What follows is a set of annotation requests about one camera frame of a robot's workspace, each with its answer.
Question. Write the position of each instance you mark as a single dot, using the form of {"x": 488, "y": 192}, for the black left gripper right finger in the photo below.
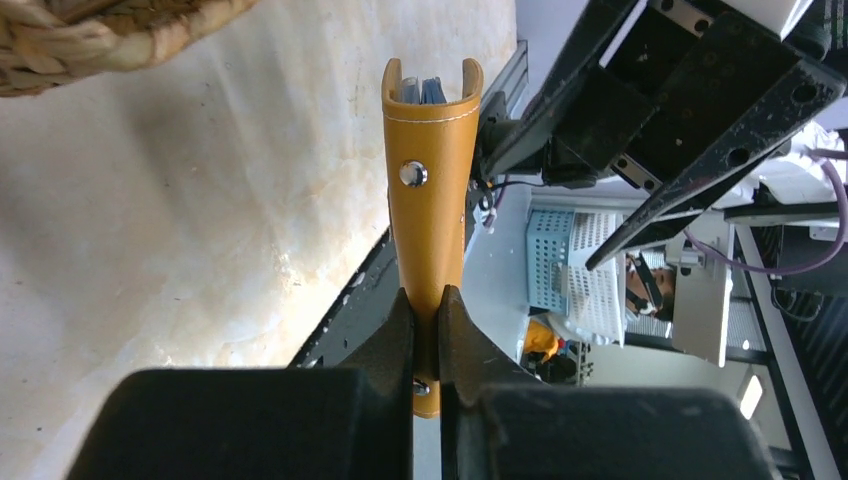
{"x": 500, "y": 422}

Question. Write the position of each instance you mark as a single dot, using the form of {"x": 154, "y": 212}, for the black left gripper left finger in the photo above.
{"x": 350, "y": 421}

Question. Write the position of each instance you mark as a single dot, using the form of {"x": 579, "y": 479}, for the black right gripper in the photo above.
{"x": 680, "y": 98}

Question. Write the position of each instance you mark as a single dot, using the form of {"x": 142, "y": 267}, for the yellow leather card holder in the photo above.
{"x": 429, "y": 150}

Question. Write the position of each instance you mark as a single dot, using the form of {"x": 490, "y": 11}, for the woven wicker divided tray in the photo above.
{"x": 46, "y": 44}

